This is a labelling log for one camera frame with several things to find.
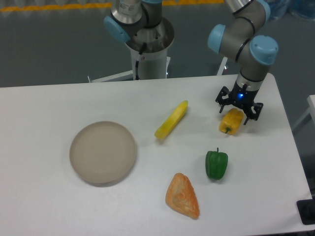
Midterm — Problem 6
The orange pastry turnover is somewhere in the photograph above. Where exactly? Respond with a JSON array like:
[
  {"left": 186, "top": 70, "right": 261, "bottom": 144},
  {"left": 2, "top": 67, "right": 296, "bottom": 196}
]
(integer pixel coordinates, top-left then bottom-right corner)
[{"left": 165, "top": 173, "right": 200, "bottom": 220}]

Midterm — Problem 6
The white metal frame bracket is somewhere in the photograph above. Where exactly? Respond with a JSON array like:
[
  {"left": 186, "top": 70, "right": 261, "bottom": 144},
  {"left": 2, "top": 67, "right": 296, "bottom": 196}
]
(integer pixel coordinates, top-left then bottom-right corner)
[{"left": 217, "top": 57, "right": 228, "bottom": 76}]

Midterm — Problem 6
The beige round plate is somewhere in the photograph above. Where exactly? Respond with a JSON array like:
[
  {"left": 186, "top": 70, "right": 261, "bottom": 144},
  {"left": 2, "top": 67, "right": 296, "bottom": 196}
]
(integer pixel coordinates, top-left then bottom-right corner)
[{"left": 69, "top": 121, "right": 137, "bottom": 186}]

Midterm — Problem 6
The black base cable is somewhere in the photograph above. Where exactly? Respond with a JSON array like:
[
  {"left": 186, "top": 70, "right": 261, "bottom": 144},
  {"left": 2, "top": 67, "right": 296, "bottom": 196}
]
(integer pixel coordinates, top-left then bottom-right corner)
[{"left": 134, "top": 42, "right": 148, "bottom": 81}]

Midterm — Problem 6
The green bell pepper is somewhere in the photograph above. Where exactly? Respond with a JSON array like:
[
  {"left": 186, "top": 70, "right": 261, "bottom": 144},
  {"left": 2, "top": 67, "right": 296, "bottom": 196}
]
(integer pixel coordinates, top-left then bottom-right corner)
[{"left": 205, "top": 148, "right": 228, "bottom": 180}]

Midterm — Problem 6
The white base frame rail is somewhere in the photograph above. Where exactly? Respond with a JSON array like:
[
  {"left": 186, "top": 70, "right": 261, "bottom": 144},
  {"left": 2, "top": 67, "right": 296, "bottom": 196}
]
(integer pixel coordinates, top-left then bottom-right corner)
[{"left": 87, "top": 70, "right": 133, "bottom": 83}]

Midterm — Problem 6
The yellow bell pepper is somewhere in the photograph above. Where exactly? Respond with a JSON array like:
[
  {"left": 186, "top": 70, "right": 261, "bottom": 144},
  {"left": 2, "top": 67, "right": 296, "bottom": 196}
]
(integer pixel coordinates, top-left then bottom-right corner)
[{"left": 219, "top": 108, "right": 244, "bottom": 135}]

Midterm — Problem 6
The black device at table edge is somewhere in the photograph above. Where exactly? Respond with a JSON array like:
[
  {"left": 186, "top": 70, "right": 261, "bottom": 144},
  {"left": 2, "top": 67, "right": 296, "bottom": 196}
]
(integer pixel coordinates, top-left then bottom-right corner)
[{"left": 296, "top": 199, "right": 315, "bottom": 225}]

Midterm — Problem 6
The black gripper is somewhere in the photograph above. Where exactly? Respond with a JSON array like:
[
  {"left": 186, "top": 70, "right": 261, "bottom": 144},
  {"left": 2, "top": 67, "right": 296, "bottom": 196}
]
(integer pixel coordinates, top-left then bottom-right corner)
[{"left": 215, "top": 80, "right": 264, "bottom": 125}]

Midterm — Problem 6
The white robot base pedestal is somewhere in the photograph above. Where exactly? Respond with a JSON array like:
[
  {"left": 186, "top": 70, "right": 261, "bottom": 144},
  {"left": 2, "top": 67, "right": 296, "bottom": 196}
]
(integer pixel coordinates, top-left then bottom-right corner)
[{"left": 126, "top": 17, "right": 175, "bottom": 80}]

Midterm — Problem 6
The yellow banana slice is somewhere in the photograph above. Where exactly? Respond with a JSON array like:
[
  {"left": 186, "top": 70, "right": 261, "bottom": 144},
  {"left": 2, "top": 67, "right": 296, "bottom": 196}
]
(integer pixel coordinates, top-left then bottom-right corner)
[{"left": 154, "top": 100, "right": 189, "bottom": 139}]

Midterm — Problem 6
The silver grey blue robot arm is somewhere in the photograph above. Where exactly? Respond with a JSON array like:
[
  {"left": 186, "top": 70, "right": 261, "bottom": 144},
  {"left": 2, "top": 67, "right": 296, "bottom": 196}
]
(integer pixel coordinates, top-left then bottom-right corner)
[{"left": 103, "top": 0, "right": 279, "bottom": 120}]

